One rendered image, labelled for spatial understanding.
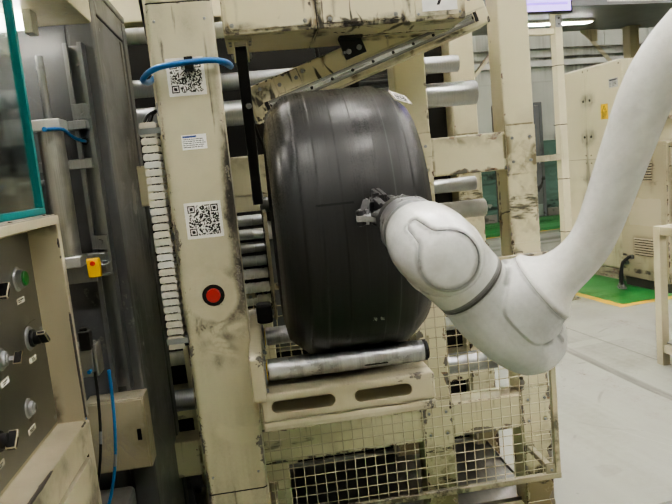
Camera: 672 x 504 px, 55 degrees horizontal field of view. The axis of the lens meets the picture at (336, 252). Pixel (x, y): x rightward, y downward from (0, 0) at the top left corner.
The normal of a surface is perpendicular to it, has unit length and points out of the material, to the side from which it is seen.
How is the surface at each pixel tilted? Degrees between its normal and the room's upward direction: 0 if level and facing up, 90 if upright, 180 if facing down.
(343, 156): 60
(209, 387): 90
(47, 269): 90
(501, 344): 114
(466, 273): 100
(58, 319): 90
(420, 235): 49
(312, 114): 38
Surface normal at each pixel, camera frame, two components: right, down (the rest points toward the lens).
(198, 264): 0.12, 0.12
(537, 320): 0.05, 0.36
